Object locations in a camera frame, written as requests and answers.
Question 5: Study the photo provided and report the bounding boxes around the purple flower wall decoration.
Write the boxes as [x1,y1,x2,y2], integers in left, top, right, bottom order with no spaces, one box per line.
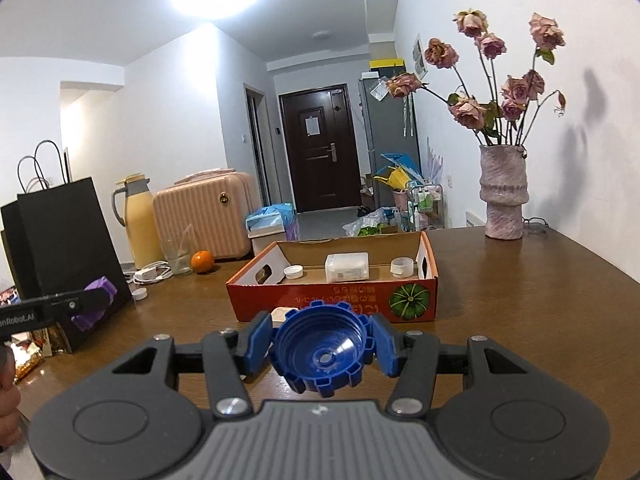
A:
[426,136,445,184]

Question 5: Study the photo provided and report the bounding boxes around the orange fruit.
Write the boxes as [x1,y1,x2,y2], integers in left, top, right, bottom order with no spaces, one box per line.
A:
[190,250,216,274]

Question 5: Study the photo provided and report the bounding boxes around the green vegetable bag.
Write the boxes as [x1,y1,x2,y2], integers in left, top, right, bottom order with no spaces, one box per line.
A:
[342,207,401,239]

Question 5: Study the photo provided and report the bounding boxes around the dark brown entrance door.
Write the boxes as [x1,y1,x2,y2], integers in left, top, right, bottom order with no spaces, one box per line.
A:
[278,85,362,214]

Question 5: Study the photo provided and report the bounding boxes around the black paper bag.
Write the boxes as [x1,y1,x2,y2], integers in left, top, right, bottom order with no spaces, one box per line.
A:
[0,140,134,353]

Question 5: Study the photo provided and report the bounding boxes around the orange cardboard box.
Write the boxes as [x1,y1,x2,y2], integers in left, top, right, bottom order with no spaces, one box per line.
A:
[226,231,440,323]

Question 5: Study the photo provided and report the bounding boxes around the white storage bin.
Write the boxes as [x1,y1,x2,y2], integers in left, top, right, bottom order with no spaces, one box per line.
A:
[248,227,287,256]

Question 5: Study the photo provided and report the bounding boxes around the yellow thermos jug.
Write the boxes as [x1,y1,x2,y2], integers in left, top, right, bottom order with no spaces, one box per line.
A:
[111,174,162,269]

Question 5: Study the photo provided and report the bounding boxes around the yellow watering can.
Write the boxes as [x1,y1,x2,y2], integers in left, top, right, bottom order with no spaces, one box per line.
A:
[374,167,412,194]

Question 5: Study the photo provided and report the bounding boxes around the translucent plastic box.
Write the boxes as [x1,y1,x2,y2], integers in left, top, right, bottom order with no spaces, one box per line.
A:
[325,253,370,283]

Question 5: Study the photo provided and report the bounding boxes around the wire storage trolley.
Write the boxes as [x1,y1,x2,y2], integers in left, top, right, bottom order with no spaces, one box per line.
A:
[407,182,446,231]

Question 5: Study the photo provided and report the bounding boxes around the pink ceramic vase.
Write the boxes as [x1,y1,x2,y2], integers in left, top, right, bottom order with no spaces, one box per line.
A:
[479,144,530,240]

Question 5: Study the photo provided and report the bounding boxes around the brown snack packet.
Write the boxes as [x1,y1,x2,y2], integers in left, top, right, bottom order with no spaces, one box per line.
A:
[42,322,68,357]

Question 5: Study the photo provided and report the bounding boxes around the grey refrigerator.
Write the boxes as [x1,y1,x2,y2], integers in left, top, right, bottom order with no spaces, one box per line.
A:
[357,76,422,211]

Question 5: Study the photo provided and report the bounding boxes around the pink ribbed suitcase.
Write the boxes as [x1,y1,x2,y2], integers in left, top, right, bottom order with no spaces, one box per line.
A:
[152,170,257,261]

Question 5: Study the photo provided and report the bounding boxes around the drinking glass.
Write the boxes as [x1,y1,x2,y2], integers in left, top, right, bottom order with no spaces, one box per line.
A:
[161,237,194,276]

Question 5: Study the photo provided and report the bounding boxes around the side room door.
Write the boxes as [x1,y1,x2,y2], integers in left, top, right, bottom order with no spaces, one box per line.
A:
[243,82,274,209]

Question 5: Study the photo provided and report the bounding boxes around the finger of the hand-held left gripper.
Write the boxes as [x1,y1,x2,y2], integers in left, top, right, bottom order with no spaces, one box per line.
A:
[35,286,113,323]

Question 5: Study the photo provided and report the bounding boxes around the white charger with cable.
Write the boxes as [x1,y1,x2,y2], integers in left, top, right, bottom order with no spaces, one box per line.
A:
[122,261,174,285]

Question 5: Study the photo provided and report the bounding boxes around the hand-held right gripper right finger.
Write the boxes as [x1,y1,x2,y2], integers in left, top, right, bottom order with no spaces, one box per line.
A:
[369,312,529,419]

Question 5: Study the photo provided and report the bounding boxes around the colourful snack packet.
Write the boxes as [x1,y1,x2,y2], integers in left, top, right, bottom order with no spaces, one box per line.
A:
[0,285,43,382]

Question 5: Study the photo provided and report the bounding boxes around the blue plastic hangers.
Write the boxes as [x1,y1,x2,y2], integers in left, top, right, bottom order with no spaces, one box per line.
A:
[380,152,424,181]

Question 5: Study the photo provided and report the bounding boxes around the dried pink roses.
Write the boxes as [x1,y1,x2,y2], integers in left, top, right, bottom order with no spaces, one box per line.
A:
[385,8,568,149]

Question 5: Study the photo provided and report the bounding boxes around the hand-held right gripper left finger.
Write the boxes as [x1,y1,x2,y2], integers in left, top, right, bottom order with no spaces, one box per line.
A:
[112,310,274,419]

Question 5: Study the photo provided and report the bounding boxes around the person's left hand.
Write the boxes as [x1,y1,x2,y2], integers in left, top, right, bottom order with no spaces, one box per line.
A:
[0,346,23,447]

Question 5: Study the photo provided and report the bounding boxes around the blue tissue pack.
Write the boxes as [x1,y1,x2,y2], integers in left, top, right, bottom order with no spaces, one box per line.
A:
[246,203,300,242]

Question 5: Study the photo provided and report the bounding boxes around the blue bottle cap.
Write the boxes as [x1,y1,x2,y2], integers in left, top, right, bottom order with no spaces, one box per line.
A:
[270,300,375,397]

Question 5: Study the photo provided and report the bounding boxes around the wall picture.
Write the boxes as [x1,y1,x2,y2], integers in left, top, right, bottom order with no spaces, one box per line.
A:
[412,32,430,81]

